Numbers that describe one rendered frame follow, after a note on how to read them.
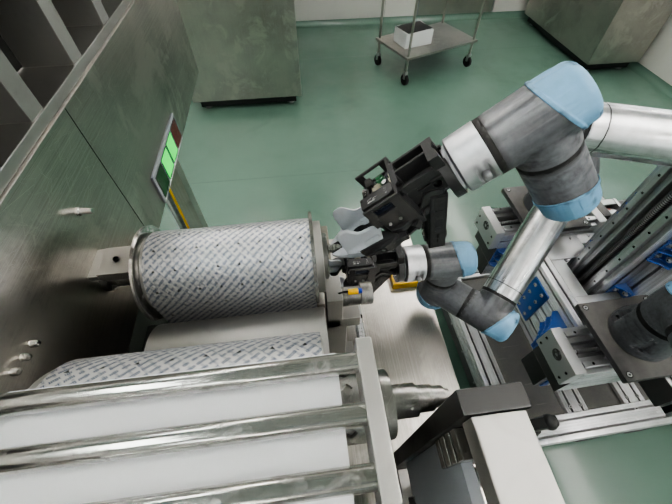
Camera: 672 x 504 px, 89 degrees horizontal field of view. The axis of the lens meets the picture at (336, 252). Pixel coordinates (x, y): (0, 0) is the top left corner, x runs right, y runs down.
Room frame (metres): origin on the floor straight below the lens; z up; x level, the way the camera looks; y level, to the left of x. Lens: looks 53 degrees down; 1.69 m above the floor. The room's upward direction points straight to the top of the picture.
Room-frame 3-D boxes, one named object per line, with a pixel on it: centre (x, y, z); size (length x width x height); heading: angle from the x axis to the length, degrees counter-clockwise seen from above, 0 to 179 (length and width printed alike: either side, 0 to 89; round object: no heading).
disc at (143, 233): (0.30, 0.28, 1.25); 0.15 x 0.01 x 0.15; 7
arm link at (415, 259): (0.41, -0.15, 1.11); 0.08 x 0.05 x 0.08; 7
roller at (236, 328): (0.19, 0.14, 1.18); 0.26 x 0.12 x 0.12; 97
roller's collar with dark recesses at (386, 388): (0.08, -0.02, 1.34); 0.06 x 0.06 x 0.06; 7
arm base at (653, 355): (0.38, -0.82, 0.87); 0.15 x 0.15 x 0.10
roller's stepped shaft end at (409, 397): (0.09, -0.08, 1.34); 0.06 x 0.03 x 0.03; 97
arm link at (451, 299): (0.41, -0.24, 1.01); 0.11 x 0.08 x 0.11; 52
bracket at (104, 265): (0.29, 0.33, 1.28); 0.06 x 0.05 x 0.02; 97
